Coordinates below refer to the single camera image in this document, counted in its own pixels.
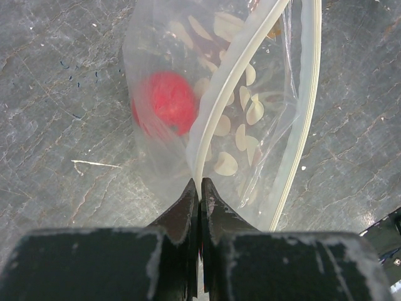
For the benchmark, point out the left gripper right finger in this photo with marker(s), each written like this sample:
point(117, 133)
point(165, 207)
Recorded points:
point(219, 224)

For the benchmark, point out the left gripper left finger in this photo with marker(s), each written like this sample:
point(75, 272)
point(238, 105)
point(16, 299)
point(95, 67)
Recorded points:
point(172, 250)

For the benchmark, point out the red apple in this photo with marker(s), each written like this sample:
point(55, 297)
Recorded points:
point(172, 100)

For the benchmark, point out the clear dotted zip bag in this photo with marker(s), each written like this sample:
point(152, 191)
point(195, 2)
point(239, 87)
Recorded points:
point(254, 65)

